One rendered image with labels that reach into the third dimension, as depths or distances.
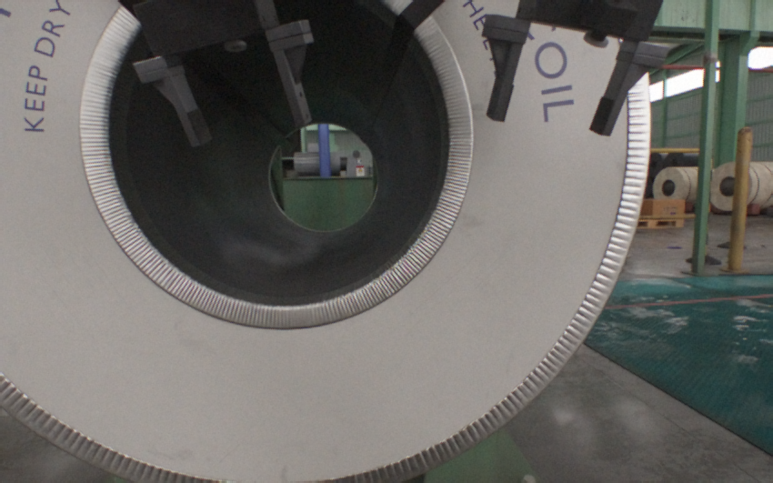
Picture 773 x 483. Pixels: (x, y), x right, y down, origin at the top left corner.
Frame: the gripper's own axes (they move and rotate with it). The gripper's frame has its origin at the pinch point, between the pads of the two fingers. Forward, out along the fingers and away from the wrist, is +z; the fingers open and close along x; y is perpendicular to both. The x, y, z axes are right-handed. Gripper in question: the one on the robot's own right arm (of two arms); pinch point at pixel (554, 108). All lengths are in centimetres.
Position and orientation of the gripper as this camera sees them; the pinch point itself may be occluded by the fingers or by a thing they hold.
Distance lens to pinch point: 51.5
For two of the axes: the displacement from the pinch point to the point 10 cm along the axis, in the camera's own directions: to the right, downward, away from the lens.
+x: 9.9, 0.8, 1.5
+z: -1.4, 8.6, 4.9
